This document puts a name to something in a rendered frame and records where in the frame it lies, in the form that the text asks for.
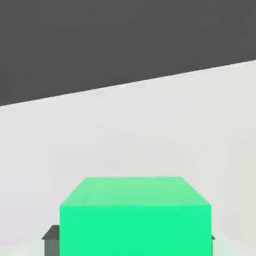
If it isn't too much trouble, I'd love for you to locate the small green cube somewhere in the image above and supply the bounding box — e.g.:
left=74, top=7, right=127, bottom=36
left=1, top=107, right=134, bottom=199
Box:
left=59, top=176, right=213, bottom=256

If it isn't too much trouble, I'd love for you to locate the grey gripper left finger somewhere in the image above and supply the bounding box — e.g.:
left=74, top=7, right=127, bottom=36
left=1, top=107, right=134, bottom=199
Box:
left=23, top=224, right=61, bottom=256

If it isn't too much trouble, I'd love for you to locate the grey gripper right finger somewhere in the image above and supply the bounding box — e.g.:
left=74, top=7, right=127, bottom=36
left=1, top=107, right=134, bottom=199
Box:
left=211, top=235, right=233, bottom=256

